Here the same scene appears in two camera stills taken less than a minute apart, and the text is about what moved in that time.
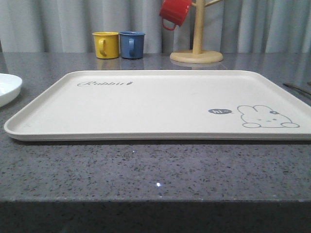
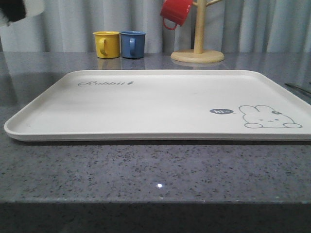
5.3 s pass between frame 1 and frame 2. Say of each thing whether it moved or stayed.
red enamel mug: stayed
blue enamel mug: stayed
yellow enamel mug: stayed
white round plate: moved
